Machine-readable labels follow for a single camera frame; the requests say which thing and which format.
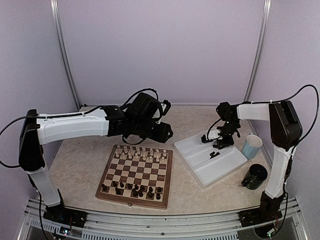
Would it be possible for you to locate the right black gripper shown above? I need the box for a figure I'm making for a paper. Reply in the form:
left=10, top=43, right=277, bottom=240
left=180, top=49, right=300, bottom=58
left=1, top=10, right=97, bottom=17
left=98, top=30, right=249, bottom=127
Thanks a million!
left=216, top=120, right=240, bottom=149

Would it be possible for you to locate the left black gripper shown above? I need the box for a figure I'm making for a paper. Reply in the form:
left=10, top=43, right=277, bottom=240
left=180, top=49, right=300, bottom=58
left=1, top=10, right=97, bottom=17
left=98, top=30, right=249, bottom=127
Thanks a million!
left=132, top=118, right=174, bottom=143

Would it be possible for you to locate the white plastic tray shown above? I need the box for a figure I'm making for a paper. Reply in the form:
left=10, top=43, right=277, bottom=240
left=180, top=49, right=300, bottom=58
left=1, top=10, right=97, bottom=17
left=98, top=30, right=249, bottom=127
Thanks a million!
left=174, top=132, right=248, bottom=189

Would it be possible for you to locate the wooden chess board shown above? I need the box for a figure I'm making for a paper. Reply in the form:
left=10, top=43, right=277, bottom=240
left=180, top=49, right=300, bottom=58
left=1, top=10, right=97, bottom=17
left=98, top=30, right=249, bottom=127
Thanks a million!
left=95, top=144, right=173, bottom=209

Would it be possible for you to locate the black chess piece thirteenth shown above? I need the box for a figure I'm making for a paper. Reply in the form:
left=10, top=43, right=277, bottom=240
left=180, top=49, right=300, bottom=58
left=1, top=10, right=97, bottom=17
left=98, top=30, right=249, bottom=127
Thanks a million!
left=115, top=187, right=122, bottom=195

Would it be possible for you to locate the black chess rook corner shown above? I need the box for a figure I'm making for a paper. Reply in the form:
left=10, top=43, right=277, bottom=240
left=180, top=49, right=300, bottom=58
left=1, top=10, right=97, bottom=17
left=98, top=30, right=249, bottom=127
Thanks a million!
left=101, top=184, right=108, bottom=192

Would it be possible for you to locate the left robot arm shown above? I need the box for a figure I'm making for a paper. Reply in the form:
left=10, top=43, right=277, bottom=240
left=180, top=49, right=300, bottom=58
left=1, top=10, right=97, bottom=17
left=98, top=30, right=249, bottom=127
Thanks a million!
left=18, top=91, right=173, bottom=223

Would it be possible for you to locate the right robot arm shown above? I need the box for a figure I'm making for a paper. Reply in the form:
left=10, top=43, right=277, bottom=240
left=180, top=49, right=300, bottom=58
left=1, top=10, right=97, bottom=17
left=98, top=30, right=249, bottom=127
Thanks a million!
left=204, top=100, right=303, bottom=222

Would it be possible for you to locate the light blue mug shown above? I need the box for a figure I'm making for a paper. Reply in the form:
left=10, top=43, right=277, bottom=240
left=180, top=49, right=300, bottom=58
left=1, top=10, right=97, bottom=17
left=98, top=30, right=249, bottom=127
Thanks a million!
left=241, top=134, right=263, bottom=160

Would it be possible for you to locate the dark green mug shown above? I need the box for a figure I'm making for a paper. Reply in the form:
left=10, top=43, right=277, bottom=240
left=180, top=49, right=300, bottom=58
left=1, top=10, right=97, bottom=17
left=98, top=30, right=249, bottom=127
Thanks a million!
left=241, top=163, right=268, bottom=190

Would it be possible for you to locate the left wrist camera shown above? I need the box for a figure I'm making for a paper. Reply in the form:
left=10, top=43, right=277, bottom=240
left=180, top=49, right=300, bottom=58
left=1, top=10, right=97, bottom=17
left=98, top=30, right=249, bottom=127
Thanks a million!
left=153, top=99, right=171, bottom=124

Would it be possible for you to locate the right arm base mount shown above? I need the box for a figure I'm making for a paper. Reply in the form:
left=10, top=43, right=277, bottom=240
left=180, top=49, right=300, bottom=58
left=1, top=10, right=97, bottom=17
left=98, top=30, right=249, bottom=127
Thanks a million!
left=238, top=207, right=283, bottom=227

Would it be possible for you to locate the front aluminium rail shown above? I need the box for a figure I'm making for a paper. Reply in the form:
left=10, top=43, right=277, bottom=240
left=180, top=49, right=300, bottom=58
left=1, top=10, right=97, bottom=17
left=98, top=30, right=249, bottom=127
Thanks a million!
left=17, top=199, right=308, bottom=240

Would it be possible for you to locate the left aluminium frame post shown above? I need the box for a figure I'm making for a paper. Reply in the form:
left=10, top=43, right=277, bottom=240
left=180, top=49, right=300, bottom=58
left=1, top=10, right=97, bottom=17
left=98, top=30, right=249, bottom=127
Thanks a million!
left=50, top=0, right=81, bottom=110

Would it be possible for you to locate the aluminium frame post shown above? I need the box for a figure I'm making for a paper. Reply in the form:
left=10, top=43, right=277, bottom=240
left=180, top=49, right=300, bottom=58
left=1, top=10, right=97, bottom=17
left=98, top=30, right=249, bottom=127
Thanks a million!
left=50, top=0, right=81, bottom=110
left=243, top=0, right=272, bottom=102

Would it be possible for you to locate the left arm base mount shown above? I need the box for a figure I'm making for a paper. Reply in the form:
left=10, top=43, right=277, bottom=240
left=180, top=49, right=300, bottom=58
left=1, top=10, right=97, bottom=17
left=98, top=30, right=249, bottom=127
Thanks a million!
left=43, top=208, right=87, bottom=228

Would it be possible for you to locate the right aluminium frame post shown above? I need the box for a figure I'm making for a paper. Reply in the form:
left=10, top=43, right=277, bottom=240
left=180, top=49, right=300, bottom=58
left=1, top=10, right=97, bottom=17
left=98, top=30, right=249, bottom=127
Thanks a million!
left=243, top=0, right=272, bottom=102

